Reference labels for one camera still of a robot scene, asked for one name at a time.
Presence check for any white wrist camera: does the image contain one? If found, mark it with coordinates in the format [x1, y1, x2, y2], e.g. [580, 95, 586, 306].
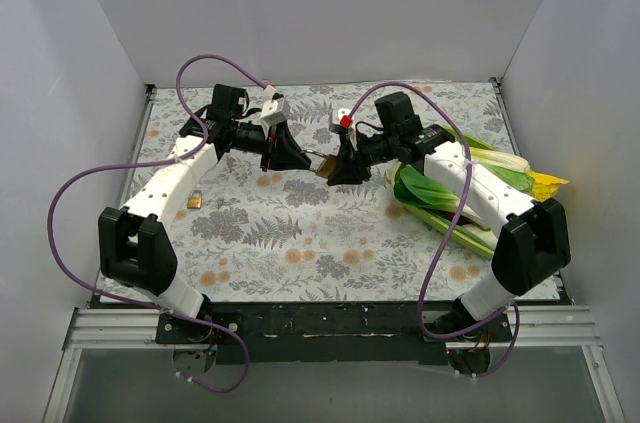
[328, 108, 357, 149]
[260, 94, 290, 127]

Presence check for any green plastic tray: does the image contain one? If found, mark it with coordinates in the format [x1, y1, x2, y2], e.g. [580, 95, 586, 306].
[391, 125, 501, 260]

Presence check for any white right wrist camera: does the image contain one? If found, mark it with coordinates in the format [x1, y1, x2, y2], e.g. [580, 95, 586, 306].
[328, 108, 357, 149]

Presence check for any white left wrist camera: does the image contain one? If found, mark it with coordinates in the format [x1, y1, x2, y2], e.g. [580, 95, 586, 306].
[260, 94, 290, 127]

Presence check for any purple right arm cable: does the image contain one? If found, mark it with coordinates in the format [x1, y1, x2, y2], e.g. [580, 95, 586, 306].
[349, 81, 522, 378]

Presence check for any floral patterned table mat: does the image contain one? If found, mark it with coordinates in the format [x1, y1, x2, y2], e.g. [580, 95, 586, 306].
[139, 81, 514, 302]

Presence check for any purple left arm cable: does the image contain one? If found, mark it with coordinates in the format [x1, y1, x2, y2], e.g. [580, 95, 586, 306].
[46, 53, 281, 392]

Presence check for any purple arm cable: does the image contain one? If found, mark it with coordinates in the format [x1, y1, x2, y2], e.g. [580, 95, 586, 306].
[349, 81, 522, 378]
[46, 53, 281, 392]

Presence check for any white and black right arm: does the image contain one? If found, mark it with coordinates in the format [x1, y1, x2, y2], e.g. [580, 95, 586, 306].
[327, 92, 571, 341]

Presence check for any green napa cabbage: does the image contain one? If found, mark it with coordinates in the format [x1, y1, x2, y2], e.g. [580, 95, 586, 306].
[466, 135, 534, 194]

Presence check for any brass padlock with steel shackle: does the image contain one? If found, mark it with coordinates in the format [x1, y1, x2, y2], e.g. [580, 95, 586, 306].
[186, 190, 203, 210]

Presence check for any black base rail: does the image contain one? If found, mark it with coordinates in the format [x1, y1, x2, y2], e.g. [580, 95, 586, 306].
[154, 299, 521, 369]

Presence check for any green bok choy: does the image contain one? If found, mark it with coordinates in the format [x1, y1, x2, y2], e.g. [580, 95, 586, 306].
[393, 165, 460, 212]

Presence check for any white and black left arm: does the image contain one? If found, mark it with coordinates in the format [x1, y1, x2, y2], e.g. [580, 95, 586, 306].
[98, 84, 311, 343]

